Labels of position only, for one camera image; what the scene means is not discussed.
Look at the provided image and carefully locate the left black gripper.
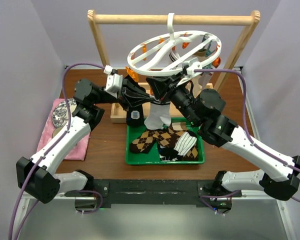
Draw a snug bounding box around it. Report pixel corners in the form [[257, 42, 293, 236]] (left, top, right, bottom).
[[93, 78, 155, 112]]

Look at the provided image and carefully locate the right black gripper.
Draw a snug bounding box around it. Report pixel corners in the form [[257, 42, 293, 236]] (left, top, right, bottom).
[[145, 71, 200, 127]]

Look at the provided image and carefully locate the wooden hanger rack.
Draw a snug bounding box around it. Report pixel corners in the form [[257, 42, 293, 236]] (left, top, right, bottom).
[[87, 10, 261, 126]]

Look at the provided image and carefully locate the black blue sports sock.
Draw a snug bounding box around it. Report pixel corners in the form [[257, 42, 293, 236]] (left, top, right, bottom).
[[126, 105, 144, 127]]

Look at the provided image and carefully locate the white round clip hanger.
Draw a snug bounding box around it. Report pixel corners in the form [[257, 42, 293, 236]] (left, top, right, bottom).
[[127, 13, 222, 81]]

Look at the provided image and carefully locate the beige tan sock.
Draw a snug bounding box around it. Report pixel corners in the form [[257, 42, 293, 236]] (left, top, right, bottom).
[[192, 49, 207, 59]]

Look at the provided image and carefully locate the green plastic bin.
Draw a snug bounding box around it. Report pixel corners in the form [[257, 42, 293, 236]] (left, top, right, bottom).
[[125, 117, 206, 165]]

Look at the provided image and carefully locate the white black banded sock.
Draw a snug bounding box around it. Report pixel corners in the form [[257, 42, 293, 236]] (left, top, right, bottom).
[[168, 50, 180, 62]]

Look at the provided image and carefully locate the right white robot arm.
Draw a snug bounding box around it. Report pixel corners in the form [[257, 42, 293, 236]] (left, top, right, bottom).
[[146, 75, 300, 201]]

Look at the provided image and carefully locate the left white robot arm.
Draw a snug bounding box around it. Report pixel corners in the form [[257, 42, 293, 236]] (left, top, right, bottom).
[[16, 74, 155, 204]]

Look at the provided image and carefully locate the brown argyle sock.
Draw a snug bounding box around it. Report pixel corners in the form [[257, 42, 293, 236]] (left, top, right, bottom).
[[129, 129, 156, 154], [153, 125, 199, 162]]

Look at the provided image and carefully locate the white black striped sock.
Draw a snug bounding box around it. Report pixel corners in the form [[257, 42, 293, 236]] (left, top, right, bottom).
[[173, 130, 197, 157]]

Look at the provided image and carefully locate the blue patterned plate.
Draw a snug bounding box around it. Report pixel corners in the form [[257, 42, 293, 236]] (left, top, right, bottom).
[[51, 98, 77, 128]]

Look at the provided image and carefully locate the pink cloth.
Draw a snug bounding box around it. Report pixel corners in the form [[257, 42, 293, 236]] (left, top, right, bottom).
[[36, 98, 90, 161]]

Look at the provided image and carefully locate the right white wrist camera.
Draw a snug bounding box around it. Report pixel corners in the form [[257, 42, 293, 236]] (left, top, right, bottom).
[[177, 57, 202, 86]]

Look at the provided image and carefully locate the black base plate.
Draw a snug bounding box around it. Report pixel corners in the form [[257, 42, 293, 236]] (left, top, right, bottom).
[[64, 178, 243, 210]]

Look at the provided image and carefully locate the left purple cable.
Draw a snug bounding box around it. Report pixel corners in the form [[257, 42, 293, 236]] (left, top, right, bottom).
[[7, 62, 107, 240]]

